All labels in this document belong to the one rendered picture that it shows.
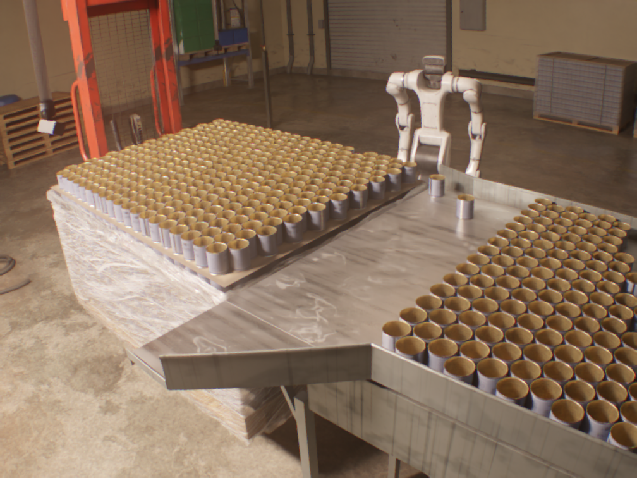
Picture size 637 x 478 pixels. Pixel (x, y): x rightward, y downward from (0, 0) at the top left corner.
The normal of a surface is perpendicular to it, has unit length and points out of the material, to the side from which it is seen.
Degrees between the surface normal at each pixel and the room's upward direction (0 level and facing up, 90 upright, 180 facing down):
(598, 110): 91
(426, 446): 90
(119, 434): 0
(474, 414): 90
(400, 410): 90
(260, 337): 0
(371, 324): 0
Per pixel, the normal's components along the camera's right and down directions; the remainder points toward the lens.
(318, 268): -0.06, -0.89
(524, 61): -0.67, 0.36
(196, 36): 0.74, 0.26
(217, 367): 0.04, 0.44
